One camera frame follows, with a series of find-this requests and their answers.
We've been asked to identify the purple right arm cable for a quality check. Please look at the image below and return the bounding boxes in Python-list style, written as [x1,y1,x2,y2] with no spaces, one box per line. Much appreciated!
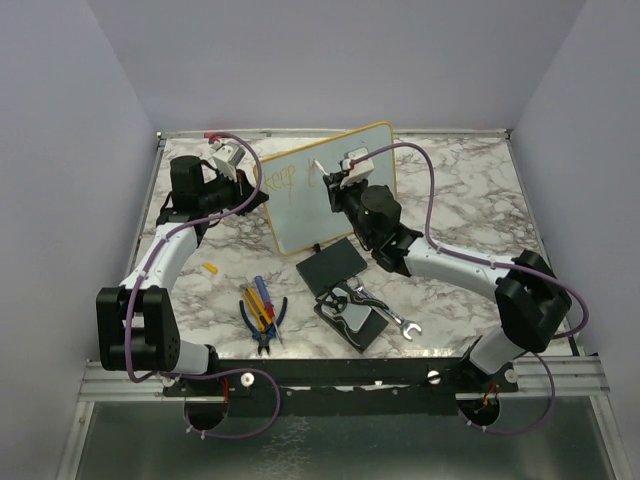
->
[349,143,590,436]

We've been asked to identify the black grey wire stripper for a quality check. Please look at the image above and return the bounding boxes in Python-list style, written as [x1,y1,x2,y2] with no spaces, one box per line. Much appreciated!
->
[317,287,377,333]

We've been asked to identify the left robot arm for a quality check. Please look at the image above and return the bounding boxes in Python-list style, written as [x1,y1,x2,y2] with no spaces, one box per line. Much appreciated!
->
[96,145,268,395]

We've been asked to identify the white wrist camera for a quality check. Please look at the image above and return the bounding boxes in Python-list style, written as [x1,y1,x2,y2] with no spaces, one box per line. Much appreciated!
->
[211,140,245,182]
[339,147,375,189]

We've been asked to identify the black front mounting rail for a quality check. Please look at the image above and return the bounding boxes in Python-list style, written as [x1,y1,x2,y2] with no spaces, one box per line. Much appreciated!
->
[163,357,518,418]

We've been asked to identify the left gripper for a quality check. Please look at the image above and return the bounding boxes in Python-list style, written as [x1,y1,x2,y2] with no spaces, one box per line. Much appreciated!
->
[200,165,269,216]

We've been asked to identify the yellow framed whiteboard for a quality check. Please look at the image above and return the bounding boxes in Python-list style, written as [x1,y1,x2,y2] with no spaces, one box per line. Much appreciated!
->
[261,122,394,255]

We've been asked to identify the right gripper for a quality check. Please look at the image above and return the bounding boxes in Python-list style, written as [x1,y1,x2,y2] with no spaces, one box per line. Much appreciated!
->
[327,171,375,246]

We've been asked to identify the yellow marker cap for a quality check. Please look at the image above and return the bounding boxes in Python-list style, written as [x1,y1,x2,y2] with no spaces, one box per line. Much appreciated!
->
[203,263,218,274]

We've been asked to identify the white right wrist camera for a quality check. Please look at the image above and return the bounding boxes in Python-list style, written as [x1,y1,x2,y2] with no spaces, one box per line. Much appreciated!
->
[339,147,375,189]

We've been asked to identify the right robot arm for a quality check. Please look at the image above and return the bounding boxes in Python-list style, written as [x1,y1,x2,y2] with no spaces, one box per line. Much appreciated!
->
[323,173,572,391]

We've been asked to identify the black flat box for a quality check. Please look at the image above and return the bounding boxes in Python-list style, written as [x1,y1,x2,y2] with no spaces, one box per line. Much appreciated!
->
[296,238,367,297]

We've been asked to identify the blue handled pliers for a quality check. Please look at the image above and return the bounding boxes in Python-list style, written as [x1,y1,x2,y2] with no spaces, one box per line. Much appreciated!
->
[239,297,289,356]

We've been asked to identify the blue red screwdriver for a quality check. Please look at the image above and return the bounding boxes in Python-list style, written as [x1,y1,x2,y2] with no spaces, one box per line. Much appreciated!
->
[254,276,284,345]

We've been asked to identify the yellow utility knife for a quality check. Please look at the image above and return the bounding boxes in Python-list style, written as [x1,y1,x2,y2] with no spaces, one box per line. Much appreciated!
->
[240,284,270,333]

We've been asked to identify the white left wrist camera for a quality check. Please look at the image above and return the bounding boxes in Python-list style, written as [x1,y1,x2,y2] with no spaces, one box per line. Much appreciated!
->
[211,140,245,182]

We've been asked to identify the silver combination wrench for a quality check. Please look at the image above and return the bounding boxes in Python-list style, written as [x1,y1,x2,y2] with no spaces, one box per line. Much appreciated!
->
[347,277,422,341]

